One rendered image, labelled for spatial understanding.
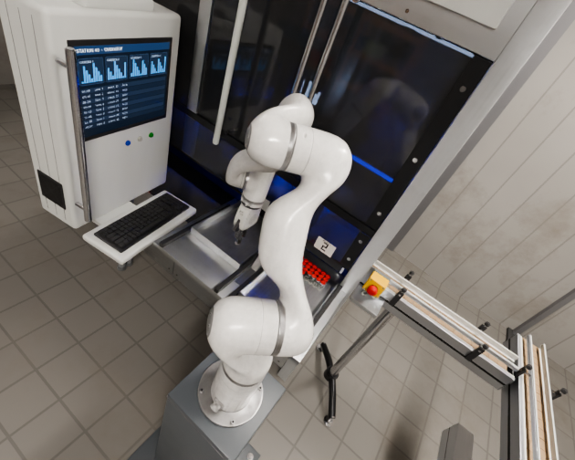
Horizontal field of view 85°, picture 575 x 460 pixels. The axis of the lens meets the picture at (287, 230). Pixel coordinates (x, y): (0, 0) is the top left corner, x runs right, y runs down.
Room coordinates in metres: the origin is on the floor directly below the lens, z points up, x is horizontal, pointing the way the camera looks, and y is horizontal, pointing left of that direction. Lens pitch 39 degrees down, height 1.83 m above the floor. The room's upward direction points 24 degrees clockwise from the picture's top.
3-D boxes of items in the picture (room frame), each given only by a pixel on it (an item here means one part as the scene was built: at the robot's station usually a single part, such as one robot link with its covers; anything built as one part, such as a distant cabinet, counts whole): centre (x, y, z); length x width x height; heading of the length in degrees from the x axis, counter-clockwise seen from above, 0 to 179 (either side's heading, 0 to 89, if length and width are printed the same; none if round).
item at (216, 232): (1.03, 0.18, 0.90); 0.34 x 0.26 x 0.04; 162
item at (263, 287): (0.83, -0.11, 0.90); 0.34 x 0.26 x 0.04; 162
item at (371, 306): (0.99, -0.44, 0.87); 0.14 x 0.13 x 0.02; 162
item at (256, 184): (0.92, 0.16, 1.24); 0.09 x 0.08 x 0.13; 108
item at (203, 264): (0.91, 0.04, 0.87); 0.70 x 0.48 x 0.02; 72
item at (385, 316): (1.05, -0.59, 0.46); 0.09 x 0.09 x 0.77; 72
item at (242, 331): (0.40, -0.01, 1.16); 0.19 x 0.12 x 0.24; 111
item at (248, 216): (0.92, 0.16, 1.09); 0.10 x 0.07 x 0.11; 162
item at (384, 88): (1.05, -0.09, 1.51); 0.43 x 0.01 x 0.59; 72
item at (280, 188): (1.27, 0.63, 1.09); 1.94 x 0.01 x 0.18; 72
